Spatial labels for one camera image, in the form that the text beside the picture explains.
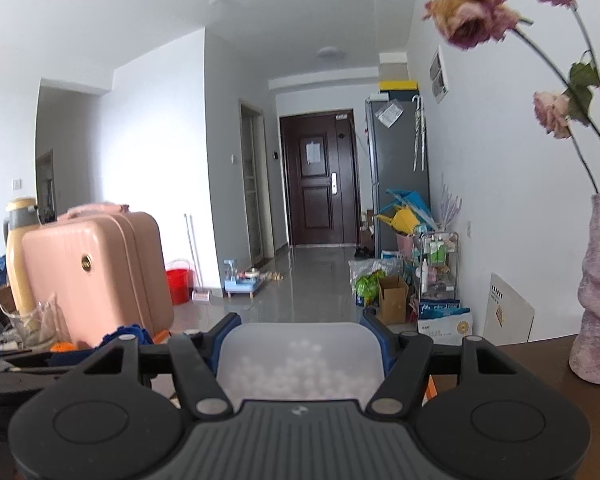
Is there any glass interior door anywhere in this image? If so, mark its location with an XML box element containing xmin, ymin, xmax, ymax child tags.
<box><xmin>239</xmin><ymin>100</ymin><xmax>276</xmax><ymax>267</ymax></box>

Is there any yellow plastic stool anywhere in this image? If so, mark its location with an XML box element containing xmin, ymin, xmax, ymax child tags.
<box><xmin>375</xmin><ymin>207</ymin><xmax>421</xmax><ymax>236</ymax></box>

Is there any yellow thermos jug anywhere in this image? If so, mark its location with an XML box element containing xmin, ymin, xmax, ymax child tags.
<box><xmin>5</xmin><ymin>197</ymin><xmax>42</xmax><ymax>316</ymax></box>

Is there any small brown cardboard box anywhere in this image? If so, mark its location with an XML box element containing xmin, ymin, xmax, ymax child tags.
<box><xmin>377</xmin><ymin>275</ymin><xmax>411</xmax><ymax>325</ymax></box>

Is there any metal wire rack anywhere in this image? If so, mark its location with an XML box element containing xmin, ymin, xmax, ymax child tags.
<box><xmin>411</xmin><ymin>230</ymin><xmax>460</xmax><ymax>311</ymax></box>

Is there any clear container with white balls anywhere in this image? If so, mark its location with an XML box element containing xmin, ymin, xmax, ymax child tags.
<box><xmin>215</xmin><ymin>322</ymin><xmax>386</xmax><ymax>403</ymax></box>

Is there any pink bin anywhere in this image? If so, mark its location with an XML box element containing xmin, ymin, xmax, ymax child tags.
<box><xmin>396</xmin><ymin>232</ymin><xmax>416</xmax><ymax>261</ymax></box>

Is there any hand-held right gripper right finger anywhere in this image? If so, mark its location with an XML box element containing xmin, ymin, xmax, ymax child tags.
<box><xmin>362</xmin><ymin>310</ymin><xmax>520</xmax><ymax>418</ymax></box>

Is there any white mop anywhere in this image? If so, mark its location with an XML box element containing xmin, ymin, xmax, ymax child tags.
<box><xmin>183</xmin><ymin>213</ymin><xmax>212</xmax><ymax>302</ymax></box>

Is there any red bucket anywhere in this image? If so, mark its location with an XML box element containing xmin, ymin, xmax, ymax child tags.
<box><xmin>165</xmin><ymin>259</ymin><xmax>197</xmax><ymax>306</ymax></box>

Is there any bunch of dried pink roses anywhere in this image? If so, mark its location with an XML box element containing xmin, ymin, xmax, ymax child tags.
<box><xmin>422</xmin><ymin>0</ymin><xmax>600</xmax><ymax>198</ymax></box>

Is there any clear folded umbrella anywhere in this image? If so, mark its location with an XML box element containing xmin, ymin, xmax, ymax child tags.
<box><xmin>412</xmin><ymin>95</ymin><xmax>427</xmax><ymax>172</ymax></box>

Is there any red cardboard box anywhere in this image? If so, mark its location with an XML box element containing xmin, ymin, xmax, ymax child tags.
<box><xmin>152</xmin><ymin>330</ymin><xmax>438</xmax><ymax>406</ymax></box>

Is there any paper sheet on refrigerator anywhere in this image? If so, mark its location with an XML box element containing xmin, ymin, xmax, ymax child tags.
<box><xmin>375</xmin><ymin>101</ymin><xmax>403</xmax><ymax>127</ymax></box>

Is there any pale purple ceramic vase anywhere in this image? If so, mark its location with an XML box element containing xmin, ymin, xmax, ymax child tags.
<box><xmin>569</xmin><ymin>192</ymin><xmax>600</xmax><ymax>386</ymax></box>

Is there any blue and white carton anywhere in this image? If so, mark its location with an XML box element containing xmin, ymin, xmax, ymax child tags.
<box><xmin>418</xmin><ymin>299</ymin><xmax>473</xmax><ymax>336</ymax></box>

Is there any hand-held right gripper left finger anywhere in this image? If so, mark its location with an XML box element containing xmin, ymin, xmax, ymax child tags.
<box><xmin>74</xmin><ymin>312</ymin><xmax>243</xmax><ymax>420</ymax></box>

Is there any light blue toy set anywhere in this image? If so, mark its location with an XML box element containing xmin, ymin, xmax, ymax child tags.
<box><xmin>223</xmin><ymin>259</ymin><xmax>266</xmax><ymax>300</ymax></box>

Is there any grey refrigerator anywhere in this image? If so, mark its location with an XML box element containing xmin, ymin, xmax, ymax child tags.
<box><xmin>365</xmin><ymin>97</ymin><xmax>431</xmax><ymax>261</ymax></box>

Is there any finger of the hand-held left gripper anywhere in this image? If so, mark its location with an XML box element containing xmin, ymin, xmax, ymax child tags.
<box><xmin>0</xmin><ymin>349</ymin><xmax>108</xmax><ymax>376</ymax></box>

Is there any pale dried grass bouquet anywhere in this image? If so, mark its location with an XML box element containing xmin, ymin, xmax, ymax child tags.
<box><xmin>437</xmin><ymin>175</ymin><xmax>463</xmax><ymax>231</ymax></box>

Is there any dark brown entrance door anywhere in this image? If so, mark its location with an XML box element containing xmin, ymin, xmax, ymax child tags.
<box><xmin>279</xmin><ymin>108</ymin><xmax>361</xmax><ymax>247</ymax></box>

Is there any white wall electrical panel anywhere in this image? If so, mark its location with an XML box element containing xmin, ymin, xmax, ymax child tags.
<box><xmin>429</xmin><ymin>45</ymin><xmax>451</xmax><ymax>105</ymax></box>

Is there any green filled plastic bag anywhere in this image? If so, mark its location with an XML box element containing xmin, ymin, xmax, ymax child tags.
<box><xmin>349</xmin><ymin>255</ymin><xmax>403</xmax><ymax>307</ymax></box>

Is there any pink hard suitcase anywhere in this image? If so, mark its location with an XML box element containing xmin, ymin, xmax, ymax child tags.
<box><xmin>21</xmin><ymin>203</ymin><xmax>175</xmax><ymax>348</ymax></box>

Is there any blue plastic stool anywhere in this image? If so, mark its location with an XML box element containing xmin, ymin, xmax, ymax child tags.
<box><xmin>386</xmin><ymin>188</ymin><xmax>433</xmax><ymax>223</ymax></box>

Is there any white leaning board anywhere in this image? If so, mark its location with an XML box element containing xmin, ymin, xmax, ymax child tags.
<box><xmin>482</xmin><ymin>273</ymin><xmax>536</xmax><ymax>346</ymax></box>

